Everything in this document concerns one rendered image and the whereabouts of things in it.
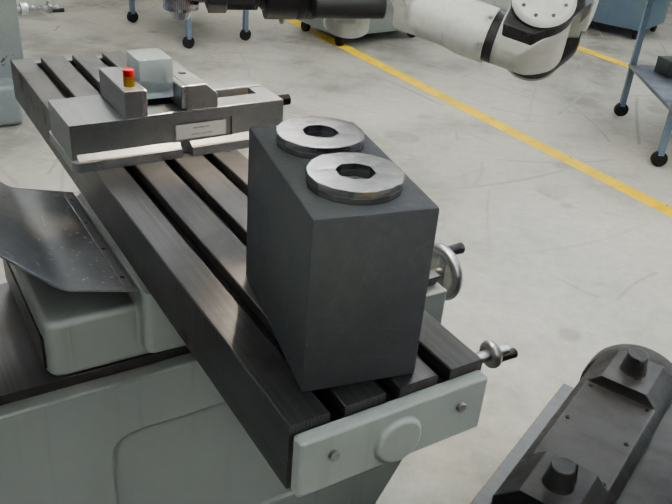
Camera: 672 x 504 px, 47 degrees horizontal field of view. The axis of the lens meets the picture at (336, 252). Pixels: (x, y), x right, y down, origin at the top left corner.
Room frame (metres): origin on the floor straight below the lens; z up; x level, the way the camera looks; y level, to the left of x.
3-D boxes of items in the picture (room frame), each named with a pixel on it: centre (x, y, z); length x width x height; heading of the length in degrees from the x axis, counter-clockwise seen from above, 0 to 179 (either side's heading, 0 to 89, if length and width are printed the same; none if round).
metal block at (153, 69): (1.16, 0.31, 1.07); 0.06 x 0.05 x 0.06; 34
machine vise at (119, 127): (1.17, 0.28, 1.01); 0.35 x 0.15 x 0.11; 124
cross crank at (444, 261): (1.32, -0.18, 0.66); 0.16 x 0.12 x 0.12; 124
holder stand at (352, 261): (0.70, 0.01, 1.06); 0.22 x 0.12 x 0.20; 22
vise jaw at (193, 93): (1.19, 0.26, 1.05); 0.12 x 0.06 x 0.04; 34
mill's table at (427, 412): (1.09, 0.26, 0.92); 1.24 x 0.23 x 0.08; 34
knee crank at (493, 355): (1.22, -0.29, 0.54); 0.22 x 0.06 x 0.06; 124
